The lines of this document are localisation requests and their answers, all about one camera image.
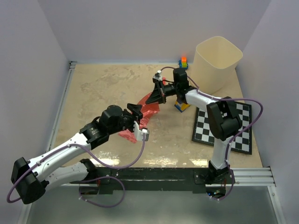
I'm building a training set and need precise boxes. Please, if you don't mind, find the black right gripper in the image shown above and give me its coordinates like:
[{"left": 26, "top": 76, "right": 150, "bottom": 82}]
[{"left": 146, "top": 80, "right": 179, "bottom": 105}]

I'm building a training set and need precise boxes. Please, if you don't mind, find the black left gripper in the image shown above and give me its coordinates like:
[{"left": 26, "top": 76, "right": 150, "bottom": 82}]
[{"left": 109, "top": 104, "right": 143, "bottom": 135}]

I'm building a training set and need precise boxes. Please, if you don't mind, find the red plastic trash bag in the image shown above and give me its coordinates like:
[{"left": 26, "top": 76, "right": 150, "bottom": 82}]
[{"left": 118, "top": 77, "right": 166, "bottom": 143}]

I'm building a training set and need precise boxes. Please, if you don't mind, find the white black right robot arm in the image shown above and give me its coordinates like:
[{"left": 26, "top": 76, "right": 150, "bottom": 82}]
[{"left": 146, "top": 68, "right": 242, "bottom": 184}]

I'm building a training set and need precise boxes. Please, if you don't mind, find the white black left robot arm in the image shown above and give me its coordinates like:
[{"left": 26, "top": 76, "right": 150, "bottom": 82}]
[{"left": 7, "top": 104, "right": 149, "bottom": 204}]

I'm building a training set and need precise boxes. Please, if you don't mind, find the cream plastic trash bin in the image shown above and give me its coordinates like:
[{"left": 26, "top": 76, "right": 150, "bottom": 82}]
[{"left": 191, "top": 36, "right": 243, "bottom": 95}]

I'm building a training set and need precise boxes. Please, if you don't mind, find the yellow blue toy block stack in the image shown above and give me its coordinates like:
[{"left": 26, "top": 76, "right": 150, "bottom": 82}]
[{"left": 174, "top": 99, "right": 190, "bottom": 112}]

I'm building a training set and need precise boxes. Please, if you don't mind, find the orange green toy block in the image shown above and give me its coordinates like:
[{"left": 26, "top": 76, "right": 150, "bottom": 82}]
[{"left": 178, "top": 56, "right": 189, "bottom": 70}]

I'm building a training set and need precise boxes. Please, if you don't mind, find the black white checkerboard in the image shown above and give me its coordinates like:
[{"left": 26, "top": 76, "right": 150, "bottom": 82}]
[{"left": 192, "top": 101, "right": 252, "bottom": 154}]

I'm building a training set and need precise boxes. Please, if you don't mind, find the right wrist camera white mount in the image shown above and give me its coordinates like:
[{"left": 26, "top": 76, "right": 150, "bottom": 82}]
[{"left": 152, "top": 70, "right": 163, "bottom": 83}]

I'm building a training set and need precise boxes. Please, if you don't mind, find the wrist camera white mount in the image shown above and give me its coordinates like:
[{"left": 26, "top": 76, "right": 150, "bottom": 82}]
[
  {"left": 152, "top": 70, "right": 163, "bottom": 83},
  {"left": 133, "top": 121, "right": 150, "bottom": 141}
]

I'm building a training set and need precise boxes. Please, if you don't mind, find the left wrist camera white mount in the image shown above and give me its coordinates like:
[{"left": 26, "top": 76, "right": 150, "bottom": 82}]
[{"left": 133, "top": 121, "right": 150, "bottom": 141}]

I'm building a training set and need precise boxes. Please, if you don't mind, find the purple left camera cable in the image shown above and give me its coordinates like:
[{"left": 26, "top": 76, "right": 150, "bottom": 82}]
[{"left": 6, "top": 140, "right": 146, "bottom": 207}]

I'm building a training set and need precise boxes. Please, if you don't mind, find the purple camera cable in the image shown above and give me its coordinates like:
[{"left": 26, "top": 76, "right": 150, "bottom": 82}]
[
  {"left": 6, "top": 140, "right": 146, "bottom": 207},
  {"left": 161, "top": 66, "right": 264, "bottom": 201}
]

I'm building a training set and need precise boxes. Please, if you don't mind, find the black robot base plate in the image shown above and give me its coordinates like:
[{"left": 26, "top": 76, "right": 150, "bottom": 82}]
[{"left": 85, "top": 167, "right": 235, "bottom": 194}]

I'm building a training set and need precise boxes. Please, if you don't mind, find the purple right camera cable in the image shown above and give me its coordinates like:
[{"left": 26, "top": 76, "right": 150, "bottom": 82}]
[{"left": 161, "top": 66, "right": 264, "bottom": 201}]

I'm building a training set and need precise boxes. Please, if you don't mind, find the aluminium frame rail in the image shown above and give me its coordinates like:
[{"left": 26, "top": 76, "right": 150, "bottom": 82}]
[{"left": 17, "top": 61, "right": 287, "bottom": 224}]

